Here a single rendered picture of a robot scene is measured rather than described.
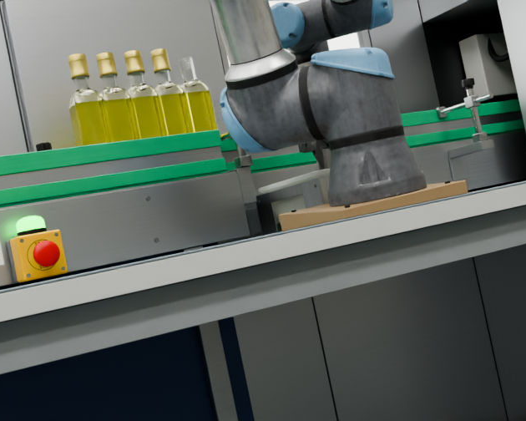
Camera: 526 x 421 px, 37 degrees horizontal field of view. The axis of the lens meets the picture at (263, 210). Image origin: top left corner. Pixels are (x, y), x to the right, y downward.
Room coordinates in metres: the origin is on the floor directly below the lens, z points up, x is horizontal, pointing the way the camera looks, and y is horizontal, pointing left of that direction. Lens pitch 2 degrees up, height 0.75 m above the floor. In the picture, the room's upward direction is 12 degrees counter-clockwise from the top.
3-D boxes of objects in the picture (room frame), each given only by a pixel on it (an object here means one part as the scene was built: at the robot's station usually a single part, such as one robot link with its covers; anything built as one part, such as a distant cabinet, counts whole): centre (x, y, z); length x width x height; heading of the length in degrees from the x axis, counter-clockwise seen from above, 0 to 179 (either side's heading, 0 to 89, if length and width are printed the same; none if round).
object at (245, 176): (1.54, 0.04, 0.85); 0.09 x 0.04 x 0.07; 31
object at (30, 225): (1.25, 0.36, 0.84); 0.04 x 0.04 x 0.03
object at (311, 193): (1.52, -0.10, 0.79); 0.27 x 0.17 x 0.08; 31
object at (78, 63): (1.51, 0.29, 1.14); 0.04 x 0.04 x 0.04
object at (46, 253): (1.21, 0.34, 0.79); 0.04 x 0.03 x 0.04; 121
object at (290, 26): (1.40, -0.13, 1.10); 0.11 x 0.11 x 0.08; 69
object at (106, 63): (1.55, 0.24, 1.14); 0.04 x 0.04 x 0.04
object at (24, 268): (1.25, 0.36, 0.79); 0.07 x 0.07 x 0.07; 31
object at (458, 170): (1.86, -0.52, 0.90); 0.17 x 0.05 x 0.23; 31
